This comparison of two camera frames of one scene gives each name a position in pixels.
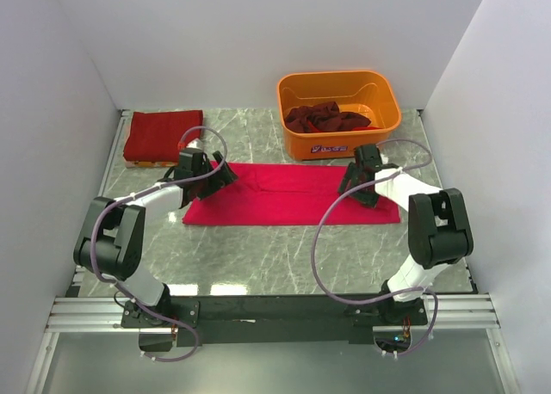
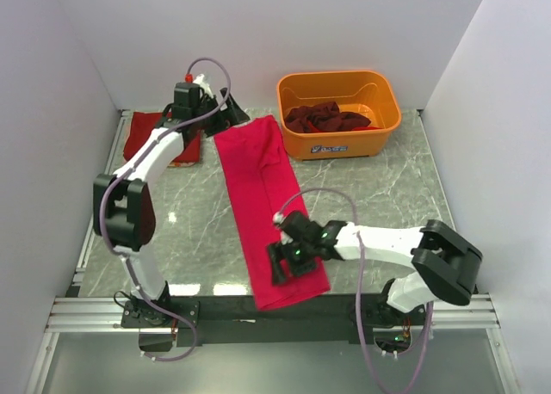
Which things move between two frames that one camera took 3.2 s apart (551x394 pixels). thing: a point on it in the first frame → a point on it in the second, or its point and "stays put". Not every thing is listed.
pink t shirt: x=285 y=194 → x=261 y=183
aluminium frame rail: x=72 y=314 stays put
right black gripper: x=352 y=173 → x=277 y=252
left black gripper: x=225 y=176 → x=227 y=118
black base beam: x=275 y=319 stays put
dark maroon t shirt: x=324 y=116 stays put
